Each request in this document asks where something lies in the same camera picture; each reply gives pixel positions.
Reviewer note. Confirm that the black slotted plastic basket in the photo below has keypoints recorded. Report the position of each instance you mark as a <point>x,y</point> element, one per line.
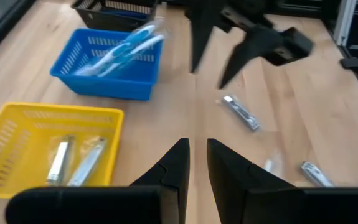
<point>104,23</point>

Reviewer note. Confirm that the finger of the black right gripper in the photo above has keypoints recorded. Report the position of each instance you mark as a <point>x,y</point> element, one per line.
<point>244,53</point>
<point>201,40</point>

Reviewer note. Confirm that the blue slotted plastic basket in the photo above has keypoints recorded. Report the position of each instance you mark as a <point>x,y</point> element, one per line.
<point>119,84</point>

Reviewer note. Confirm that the yellow slotted plastic basket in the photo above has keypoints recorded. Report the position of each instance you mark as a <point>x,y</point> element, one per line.
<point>16,146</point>

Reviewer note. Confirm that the silver aluminium post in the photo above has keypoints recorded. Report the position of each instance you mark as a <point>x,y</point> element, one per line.
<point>345,21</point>

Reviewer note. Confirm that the small clear plastic packet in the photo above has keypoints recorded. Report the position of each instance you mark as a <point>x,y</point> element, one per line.
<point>269,165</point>

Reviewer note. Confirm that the silver nail clipper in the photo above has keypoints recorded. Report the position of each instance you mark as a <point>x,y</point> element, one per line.
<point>88,161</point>
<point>241,112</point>
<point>60,158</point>
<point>315,174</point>

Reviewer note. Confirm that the blue toothbrush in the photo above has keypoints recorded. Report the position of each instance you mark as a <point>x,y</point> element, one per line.
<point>135,35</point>
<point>149,42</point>

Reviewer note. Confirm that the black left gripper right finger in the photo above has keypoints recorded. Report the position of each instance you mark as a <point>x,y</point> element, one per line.
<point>290,208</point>

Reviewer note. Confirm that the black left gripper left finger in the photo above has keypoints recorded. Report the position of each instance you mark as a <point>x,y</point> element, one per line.
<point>104,205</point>

